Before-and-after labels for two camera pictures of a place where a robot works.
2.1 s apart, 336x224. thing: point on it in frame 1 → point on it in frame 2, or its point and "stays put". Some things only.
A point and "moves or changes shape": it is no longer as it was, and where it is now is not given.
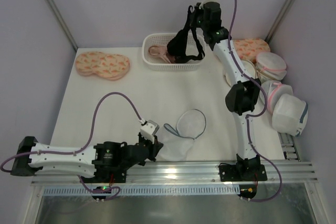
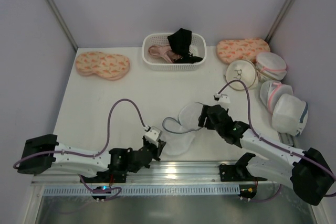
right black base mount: (243, 171) stays put
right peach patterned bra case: (248, 49) stays put
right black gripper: (197, 14) → (205, 116)
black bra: (176, 45) moves or changes shape
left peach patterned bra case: (110, 66) stays put
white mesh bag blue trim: (178, 141) moves or changes shape
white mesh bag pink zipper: (270, 67) stays put
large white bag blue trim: (289, 114) stays put
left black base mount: (108, 172) stays put
